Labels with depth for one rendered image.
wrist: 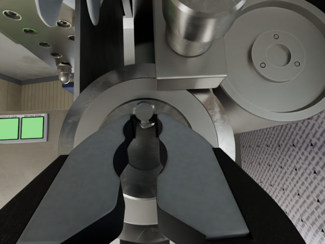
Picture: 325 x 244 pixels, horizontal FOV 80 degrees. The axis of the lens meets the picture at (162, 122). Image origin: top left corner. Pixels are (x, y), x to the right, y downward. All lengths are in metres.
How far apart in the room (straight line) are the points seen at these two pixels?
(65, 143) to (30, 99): 3.74
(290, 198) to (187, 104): 0.20
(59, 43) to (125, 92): 0.33
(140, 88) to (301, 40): 0.15
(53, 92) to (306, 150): 3.52
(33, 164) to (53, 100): 3.04
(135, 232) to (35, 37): 0.40
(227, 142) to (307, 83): 0.09
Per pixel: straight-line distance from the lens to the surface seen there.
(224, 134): 0.17
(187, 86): 0.16
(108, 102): 0.16
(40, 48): 0.51
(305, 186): 0.29
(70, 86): 2.46
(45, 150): 0.56
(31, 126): 0.58
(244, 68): 0.20
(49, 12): 0.22
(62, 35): 0.45
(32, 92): 3.92
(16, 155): 0.60
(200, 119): 0.16
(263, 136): 0.35
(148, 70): 0.18
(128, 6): 0.50
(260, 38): 0.21
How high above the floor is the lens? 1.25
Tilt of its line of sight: 8 degrees down
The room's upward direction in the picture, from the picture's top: 177 degrees clockwise
